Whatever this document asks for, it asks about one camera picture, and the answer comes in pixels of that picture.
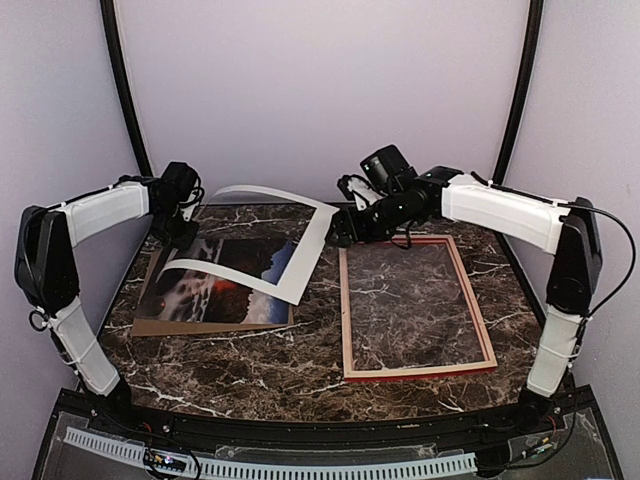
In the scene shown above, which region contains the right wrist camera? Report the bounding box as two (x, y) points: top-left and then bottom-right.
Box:
(337, 144), (418, 210)

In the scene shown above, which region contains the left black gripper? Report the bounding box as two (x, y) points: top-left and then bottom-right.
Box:
(149, 202), (200, 249)

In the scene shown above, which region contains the left black corner post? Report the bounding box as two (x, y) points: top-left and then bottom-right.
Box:
(99, 0), (152, 176)

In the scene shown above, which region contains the black corner post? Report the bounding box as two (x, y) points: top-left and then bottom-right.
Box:
(99, 0), (152, 176)
(492, 0), (544, 184)

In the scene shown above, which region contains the brown cardboard backing board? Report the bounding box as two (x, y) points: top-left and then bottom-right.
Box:
(131, 251), (293, 337)

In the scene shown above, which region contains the red wooden picture frame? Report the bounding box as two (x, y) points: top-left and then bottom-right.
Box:
(337, 234), (498, 383)

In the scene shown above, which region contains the landscape photo print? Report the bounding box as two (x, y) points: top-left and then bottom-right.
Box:
(135, 238), (296, 327)

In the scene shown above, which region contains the black front rail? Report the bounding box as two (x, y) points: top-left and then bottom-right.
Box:
(65, 391), (551, 451)

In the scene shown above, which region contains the white slotted cable duct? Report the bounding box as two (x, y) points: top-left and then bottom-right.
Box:
(64, 427), (477, 480)

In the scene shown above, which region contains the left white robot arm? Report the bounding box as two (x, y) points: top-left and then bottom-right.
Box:
(14, 163), (204, 436)

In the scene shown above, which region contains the right black corner post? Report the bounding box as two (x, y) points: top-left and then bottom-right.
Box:
(492, 0), (544, 184)

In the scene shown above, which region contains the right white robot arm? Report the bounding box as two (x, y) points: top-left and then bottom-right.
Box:
(326, 166), (602, 434)

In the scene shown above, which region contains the clear acrylic sheet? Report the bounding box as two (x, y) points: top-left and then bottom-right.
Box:
(347, 240), (484, 371)

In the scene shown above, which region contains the white photo mat board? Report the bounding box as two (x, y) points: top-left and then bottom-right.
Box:
(162, 185), (339, 305)

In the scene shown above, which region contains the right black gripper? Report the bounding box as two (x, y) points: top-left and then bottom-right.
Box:
(326, 189), (419, 247)

